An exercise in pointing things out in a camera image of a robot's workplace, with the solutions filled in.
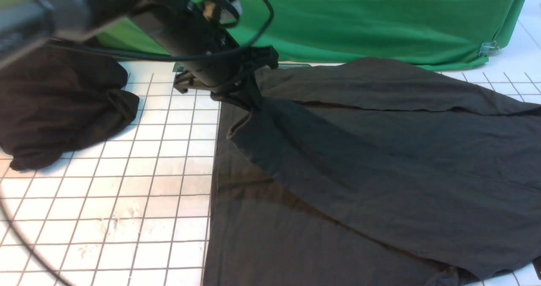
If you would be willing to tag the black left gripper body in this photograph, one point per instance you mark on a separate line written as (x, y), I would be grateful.
(210, 53)

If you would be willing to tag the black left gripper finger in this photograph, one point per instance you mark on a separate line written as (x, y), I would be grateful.
(185, 82)
(243, 93)

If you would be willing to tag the gray long sleeve shirt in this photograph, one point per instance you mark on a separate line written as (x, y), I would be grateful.
(373, 173)

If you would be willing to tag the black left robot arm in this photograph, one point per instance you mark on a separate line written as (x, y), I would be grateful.
(28, 24)

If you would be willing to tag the black crumpled cloth pile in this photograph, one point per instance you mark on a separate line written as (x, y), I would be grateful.
(55, 101)

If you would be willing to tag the green backdrop cloth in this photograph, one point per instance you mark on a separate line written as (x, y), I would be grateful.
(439, 35)

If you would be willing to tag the silver binder clip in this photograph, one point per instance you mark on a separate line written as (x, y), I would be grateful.
(488, 48)

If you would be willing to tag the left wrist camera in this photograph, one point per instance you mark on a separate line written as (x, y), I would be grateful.
(222, 13)

